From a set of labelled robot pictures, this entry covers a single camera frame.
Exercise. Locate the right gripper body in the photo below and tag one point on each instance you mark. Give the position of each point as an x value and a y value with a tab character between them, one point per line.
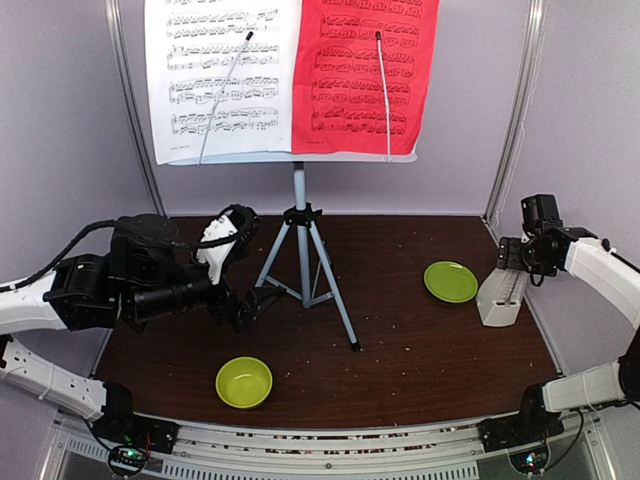
526	259

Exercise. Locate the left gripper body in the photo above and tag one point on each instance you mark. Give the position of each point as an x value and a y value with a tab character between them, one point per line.
155	303

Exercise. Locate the light blue music stand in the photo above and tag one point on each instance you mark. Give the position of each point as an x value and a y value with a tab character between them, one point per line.
303	218

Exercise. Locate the white metronome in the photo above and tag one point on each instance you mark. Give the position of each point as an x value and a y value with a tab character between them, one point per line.
500	297

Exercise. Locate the red paper sheet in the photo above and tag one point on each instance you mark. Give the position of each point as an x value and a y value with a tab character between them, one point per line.
362	76

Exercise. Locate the white sheet music page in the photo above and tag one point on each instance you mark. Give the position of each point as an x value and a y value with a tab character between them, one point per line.
220	77

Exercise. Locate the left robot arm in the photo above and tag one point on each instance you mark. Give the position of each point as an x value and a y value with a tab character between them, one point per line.
129	270

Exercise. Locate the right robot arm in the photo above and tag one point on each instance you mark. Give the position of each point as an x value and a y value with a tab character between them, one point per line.
594	262

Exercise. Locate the green bowl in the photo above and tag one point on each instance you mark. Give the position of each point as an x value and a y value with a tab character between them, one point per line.
244	382

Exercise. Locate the green plate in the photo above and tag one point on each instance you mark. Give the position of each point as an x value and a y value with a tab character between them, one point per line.
450	282

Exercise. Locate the right aluminium frame post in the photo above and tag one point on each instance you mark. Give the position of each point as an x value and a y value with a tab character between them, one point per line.
524	89

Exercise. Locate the aluminium frame post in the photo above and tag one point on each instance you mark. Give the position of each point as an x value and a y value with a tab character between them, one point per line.
117	36
524	89

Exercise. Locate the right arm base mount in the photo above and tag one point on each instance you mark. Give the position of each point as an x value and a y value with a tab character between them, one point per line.
524	434

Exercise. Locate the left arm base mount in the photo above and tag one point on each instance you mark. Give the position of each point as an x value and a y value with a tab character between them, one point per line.
129	438

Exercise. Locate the front aluminium rail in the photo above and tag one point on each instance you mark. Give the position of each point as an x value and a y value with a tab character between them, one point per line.
445	450

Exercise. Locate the left aluminium frame post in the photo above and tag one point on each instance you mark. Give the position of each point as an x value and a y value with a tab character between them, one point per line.
117	36

